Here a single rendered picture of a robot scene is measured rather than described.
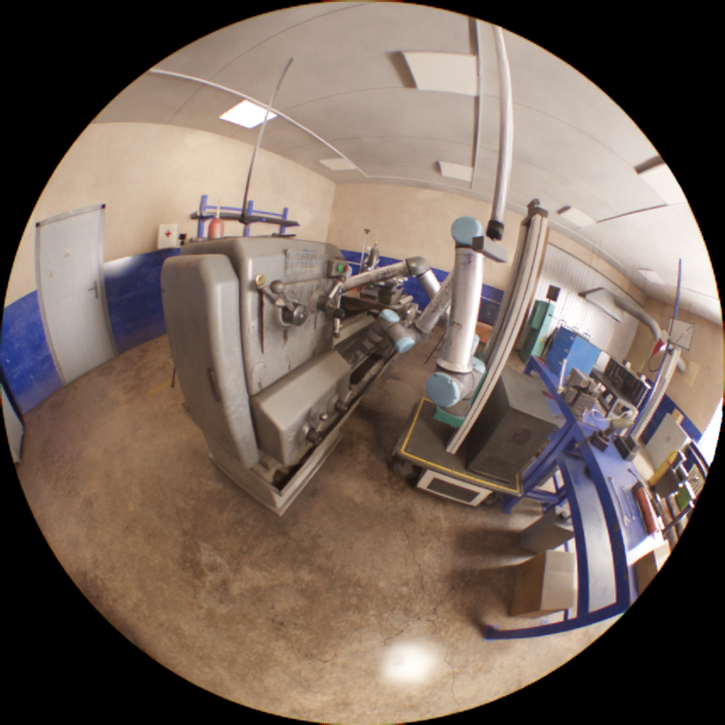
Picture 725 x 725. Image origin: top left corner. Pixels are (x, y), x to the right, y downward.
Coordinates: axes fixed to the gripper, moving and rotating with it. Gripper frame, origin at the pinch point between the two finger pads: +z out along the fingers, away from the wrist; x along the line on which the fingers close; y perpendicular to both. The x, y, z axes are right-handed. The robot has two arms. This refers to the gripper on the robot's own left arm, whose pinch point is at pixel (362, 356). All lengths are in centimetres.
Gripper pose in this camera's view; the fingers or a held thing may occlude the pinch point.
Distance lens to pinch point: 125.3
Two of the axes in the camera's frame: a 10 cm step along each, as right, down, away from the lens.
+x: -5.8, 4.1, -7.1
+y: -7.0, -6.9, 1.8
